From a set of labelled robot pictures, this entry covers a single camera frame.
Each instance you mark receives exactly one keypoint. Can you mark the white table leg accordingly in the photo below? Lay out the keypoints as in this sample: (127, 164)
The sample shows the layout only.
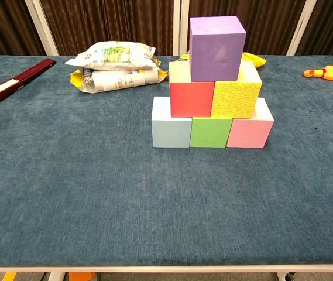
(56, 276)
(280, 276)

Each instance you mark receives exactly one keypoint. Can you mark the yellow floor tape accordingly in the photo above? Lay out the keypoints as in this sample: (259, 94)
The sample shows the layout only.
(9, 276)

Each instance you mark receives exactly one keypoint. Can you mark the purple cube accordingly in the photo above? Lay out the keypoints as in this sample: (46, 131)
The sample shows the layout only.
(216, 55)

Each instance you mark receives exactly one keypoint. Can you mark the black table caster wheel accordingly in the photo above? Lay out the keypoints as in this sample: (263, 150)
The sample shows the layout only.
(289, 275)

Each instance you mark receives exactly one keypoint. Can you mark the yellow cube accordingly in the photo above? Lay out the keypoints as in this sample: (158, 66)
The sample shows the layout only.
(236, 99)

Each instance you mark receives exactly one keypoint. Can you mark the light blue cube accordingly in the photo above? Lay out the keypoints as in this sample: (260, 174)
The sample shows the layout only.
(170, 133)

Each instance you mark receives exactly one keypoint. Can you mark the maroon and white long box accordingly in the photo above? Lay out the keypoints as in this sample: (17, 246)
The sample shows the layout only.
(14, 80)

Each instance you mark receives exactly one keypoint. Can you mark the yellow-edged crumpled clear bag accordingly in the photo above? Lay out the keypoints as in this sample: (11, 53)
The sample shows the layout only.
(119, 80)

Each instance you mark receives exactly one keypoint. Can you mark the orange rubber chicken toy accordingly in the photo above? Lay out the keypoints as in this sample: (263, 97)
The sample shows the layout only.
(330, 71)

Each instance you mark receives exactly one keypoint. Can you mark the pink cube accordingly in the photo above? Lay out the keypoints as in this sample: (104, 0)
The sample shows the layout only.
(248, 133)

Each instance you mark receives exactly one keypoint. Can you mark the yellow snack bag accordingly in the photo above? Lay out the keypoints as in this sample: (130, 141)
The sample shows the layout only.
(254, 60)

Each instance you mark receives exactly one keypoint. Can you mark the white green-print snack bag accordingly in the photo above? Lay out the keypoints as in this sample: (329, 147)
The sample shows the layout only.
(110, 55)

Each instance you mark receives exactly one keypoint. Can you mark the blue table cloth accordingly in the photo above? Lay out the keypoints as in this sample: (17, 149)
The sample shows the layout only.
(166, 205)

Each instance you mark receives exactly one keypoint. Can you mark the orange object under table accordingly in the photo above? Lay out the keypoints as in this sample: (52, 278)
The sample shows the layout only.
(80, 276)

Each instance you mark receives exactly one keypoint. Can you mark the red cube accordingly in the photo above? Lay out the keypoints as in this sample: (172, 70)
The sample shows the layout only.
(191, 99)

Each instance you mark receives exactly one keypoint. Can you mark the green cube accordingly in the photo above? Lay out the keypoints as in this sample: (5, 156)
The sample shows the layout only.
(211, 133)

